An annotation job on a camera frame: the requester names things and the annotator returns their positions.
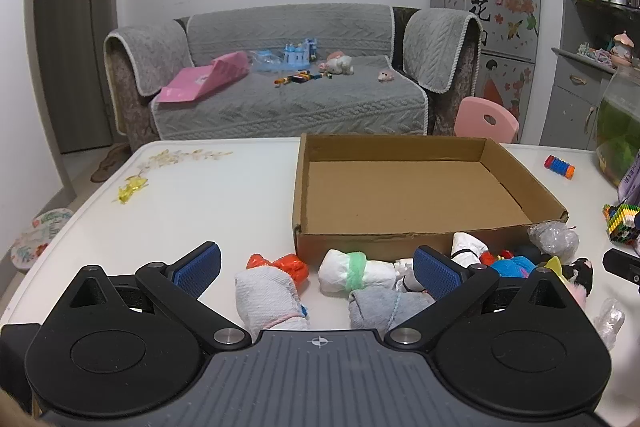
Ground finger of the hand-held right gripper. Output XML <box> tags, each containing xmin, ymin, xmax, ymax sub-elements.
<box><xmin>602</xmin><ymin>248</ymin><xmax>640</xmax><ymax>296</ymax></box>

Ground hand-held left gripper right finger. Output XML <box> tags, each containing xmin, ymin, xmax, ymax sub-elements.
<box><xmin>385</xmin><ymin>245</ymin><xmax>575</xmax><ymax>352</ymax></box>

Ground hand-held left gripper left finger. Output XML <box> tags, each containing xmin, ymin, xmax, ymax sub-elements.
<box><xmin>69</xmin><ymin>242</ymin><xmax>251</xmax><ymax>352</ymax></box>

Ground white roll black band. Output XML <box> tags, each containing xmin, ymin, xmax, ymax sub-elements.
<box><xmin>450</xmin><ymin>232</ymin><xmax>493</xmax><ymax>267</ymax></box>

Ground black white sock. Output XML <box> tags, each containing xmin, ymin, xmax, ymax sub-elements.
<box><xmin>560</xmin><ymin>257</ymin><xmax>594</xmax><ymax>295</ymax></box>

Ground pink fluffy ball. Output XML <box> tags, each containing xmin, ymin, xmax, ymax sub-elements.
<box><xmin>565</xmin><ymin>282</ymin><xmax>590</xmax><ymax>308</ymax></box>

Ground white sock bundle pink band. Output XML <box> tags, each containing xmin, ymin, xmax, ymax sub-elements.
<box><xmin>234</xmin><ymin>264</ymin><xmax>311</xmax><ymax>340</ymax></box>

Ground orange cloth bundle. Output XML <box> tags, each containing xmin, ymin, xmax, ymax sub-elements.
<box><xmin>247</xmin><ymin>253</ymin><xmax>307</xmax><ymax>283</ymax></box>

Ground black red mouse figure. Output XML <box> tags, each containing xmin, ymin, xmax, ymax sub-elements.
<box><xmin>480</xmin><ymin>243</ymin><xmax>541</xmax><ymax>265</ymax></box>

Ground shallow cardboard box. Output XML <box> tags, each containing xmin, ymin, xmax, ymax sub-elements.
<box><xmin>292</xmin><ymin>133</ymin><xmax>570</xmax><ymax>269</ymax></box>

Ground multicoloured block model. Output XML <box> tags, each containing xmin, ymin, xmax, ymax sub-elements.
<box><xmin>602</xmin><ymin>202</ymin><xmax>640</xmax><ymax>253</ymax></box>

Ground crumpled clear plastic wrap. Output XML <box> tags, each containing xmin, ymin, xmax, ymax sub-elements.
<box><xmin>592</xmin><ymin>297</ymin><xmax>626</xmax><ymax>350</ymax></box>

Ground white desk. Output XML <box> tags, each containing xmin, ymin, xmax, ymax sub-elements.
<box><xmin>0</xmin><ymin>137</ymin><xmax>640</xmax><ymax>427</ymax></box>

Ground blue cloth toy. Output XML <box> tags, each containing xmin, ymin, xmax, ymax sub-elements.
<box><xmin>490</xmin><ymin>256</ymin><xmax>536</xmax><ymax>279</ymax></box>

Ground plastic-wrapped bundle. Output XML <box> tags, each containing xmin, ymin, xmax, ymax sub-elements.
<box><xmin>527</xmin><ymin>221</ymin><xmax>580</xmax><ymax>265</ymax></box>

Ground grey sock bundle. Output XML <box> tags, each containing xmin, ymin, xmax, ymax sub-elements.
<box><xmin>348</xmin><ymin>289</ymin><xmax>436</xmax><ymax>333</ymax></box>

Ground purple printed package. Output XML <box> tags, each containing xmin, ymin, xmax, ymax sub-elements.
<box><xmin>617</xmin><ymin>157</ymin><xmax>640</xmax><ymax>205</ymax></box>

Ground white roll green band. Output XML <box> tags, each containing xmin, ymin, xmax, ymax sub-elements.
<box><xmin>317</xmin><ymin>248</ymin><xmax>401</xmax><ymax>295</ymax></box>

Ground blue orange block strip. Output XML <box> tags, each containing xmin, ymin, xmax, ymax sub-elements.
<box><xmin>544</xmin><ymin>154</ymin><xmax>576</xmax><ymax>180</ymax></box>

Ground brown floor mat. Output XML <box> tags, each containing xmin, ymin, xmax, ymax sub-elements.
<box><xmin>91</xmin><ymin>143</ymin><xmax>133</xmax><ymax>182</ymax></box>

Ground glass fish bowl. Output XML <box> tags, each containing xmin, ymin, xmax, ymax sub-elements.
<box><xmin>595</xmin><ymin>67</ymin><xmax>640</xmax><ymax>190</ymax></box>

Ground floral round stool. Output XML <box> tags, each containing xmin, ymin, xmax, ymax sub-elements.
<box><xmin>11</xmin><ymin>208</ymin><xmax>74</xmax><ymax>269</ymax></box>

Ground pink plastic chair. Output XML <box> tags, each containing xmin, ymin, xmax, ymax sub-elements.
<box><xmin>454</xmin><ymin>97</ymin><xmax>520</xmax><ymax>144</ymax></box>

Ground grey sofa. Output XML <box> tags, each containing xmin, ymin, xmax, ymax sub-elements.
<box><xmin>103</xmin><ymin>3</ymin><xmax>483</xmax><ymax>142</ymax></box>

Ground grey quilted sofa seat cover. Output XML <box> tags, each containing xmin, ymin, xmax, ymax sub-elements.
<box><xmin>150</xmin><ymin>3</ymin><xmax>431</xmax><ymax>142</ymax></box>

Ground pink paper bag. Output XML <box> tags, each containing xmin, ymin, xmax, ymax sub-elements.
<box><xmin>157</xmin><ymin>52</ymin><xmax>251</xmax><ymax>104</ymax></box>

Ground grey shelf cabinet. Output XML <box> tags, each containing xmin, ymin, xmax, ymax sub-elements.
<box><xmin>537</xmin><ymin>0</ymin><xmax>640</xmax><ymax>152</ymax></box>

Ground scattered toy building bricks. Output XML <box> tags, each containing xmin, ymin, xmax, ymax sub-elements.
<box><xmin>274</xmin><ymin>71</ymin><xmax>335</xmax><ymax>86</ymax></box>

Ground clear plastic bag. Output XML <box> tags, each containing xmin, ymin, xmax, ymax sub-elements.
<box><xmin>250</xmin><ymin>49</ymin><xmax>286</xmax><ymax>72</ymax></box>

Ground toy figure pink hat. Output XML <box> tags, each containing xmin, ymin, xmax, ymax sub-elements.
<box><xmin>612</xmin><ymin>32</ymin><xmax>638</xmax><ymax>68</ymax></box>

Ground grey quilted armrest cover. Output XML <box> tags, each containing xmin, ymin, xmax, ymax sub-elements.
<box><xmin>400</xmin><ymin>7</ymin><xmax>483</xmax><ymax>95</ymax></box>
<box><xmin>103</xmin><ymin>19</ymin><xmax>193</xmax><ymax>98</ymax></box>

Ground white plush toy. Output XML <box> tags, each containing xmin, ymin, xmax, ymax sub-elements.
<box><xmin>320</xmin><ymin>52</ymin><xmax>355</xmax><ymax>75</ymax></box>

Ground blue toy castle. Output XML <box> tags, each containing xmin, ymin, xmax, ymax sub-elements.
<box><xmin>283</xmin><ymin>38</ymin><xmax>319</xmax><ymax>66</ymax></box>

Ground grey door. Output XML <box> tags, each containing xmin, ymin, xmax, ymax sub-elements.
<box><xmin>32</xmin><ymin>0</ymin><xmax>116</xmax><ymax>154</ymax></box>

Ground flower-stickered refrigerator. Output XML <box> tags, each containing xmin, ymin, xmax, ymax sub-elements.
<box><xmin>429</xmin><ymin>0</ymin><xmax>543</xmax><ymax>132</ymax></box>

